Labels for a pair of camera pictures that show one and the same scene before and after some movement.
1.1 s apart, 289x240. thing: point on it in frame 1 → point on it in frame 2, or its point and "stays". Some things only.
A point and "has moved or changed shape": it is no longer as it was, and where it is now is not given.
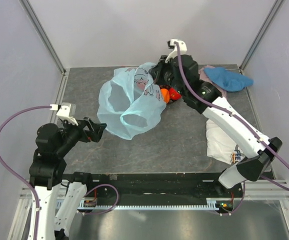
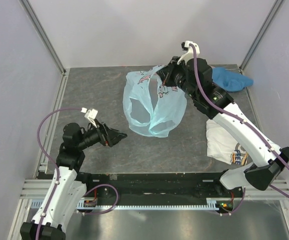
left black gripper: [95, 136] → [106, 133]
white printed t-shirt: [220, 146] stays
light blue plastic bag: [130, 102] has moved or changed shape
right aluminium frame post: [267, 25] stays
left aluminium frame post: [31, 15] stays
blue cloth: [227, 80] stays
